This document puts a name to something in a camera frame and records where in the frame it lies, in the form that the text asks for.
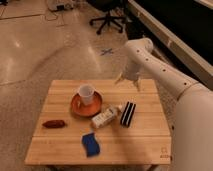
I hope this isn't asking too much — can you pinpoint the power strip with cables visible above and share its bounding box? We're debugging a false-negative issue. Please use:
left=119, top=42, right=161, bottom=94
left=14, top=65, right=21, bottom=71
left=45, top=0, right=74, bottom=12

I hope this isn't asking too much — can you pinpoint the orange round plate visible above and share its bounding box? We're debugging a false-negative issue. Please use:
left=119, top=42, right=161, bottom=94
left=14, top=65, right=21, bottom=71
left=71, top=92, right=102, bottom=117

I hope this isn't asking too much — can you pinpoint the white ceramic cup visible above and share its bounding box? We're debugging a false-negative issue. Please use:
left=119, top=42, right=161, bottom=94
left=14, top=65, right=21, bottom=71
left=78, top=84, right=95, bottom=105

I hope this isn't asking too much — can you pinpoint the blue sponge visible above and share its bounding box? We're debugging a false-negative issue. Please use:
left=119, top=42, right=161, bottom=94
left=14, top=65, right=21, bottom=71
left=82, top=133, right=100, bottom=157

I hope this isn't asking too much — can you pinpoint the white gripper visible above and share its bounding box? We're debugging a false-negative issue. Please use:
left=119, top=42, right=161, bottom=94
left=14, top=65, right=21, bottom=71
left=115, top=61, right=141, bottom=92

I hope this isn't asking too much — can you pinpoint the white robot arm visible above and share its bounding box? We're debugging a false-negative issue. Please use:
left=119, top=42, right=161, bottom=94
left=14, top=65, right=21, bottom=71
left=118, top=38, right=213, bottom=171

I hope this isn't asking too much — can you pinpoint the black office chair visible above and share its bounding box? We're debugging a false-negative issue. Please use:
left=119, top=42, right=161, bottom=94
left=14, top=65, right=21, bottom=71
left=86, top=0, right=125, bottom=35

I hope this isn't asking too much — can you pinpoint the brown sausage-shaped object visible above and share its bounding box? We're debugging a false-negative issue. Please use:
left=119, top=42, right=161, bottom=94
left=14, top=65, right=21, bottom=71
left=42, top=120, right=66, bottom=128

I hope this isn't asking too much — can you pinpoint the white plastic bottle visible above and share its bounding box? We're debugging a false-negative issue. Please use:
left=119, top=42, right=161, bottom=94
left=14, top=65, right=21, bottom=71
left=92, top=105, right=123, bottom=129

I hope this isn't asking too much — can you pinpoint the wooden table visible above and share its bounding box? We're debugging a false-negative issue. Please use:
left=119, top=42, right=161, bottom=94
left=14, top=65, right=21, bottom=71
left=25, top=79, right=171, bottom=166

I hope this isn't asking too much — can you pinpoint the long dark workbench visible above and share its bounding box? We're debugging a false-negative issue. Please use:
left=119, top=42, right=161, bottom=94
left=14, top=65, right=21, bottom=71
left=127, top=0, right=213, bottom=90

